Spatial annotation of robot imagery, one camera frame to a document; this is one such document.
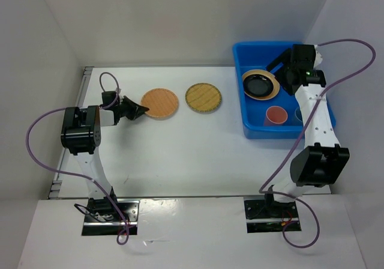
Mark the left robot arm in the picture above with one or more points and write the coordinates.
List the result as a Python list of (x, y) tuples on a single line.
[(81, 135)]

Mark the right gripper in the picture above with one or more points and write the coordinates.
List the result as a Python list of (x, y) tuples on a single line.
[(282, 58)]

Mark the beige round plate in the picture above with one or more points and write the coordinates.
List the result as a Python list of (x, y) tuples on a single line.
[(269, 75)]

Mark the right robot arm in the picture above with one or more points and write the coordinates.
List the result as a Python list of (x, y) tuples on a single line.
[(321, 161)]

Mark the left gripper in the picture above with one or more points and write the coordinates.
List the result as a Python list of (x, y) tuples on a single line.
[(136, 110)]

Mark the bamboo pattern round plate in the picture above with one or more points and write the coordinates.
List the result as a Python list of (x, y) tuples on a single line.
[(203, 97)]

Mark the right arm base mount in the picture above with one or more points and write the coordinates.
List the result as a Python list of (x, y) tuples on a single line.
[(261, 219)]

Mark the black round plate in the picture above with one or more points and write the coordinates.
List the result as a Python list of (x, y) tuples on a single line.
[(258, 86)]

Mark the pink plastic cup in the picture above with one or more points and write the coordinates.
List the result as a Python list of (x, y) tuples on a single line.
[(275, 116)]

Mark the blue plastic cup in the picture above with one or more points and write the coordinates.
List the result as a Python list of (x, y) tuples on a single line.
[(297, 116)]

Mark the light brown woven plate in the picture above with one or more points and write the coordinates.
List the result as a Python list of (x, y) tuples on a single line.
[(162, 103)]

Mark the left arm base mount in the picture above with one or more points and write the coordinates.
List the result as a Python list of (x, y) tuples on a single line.
[(96, 223)]

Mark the blue plastic bin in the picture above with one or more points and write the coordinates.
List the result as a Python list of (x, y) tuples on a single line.
[(257, 55)]

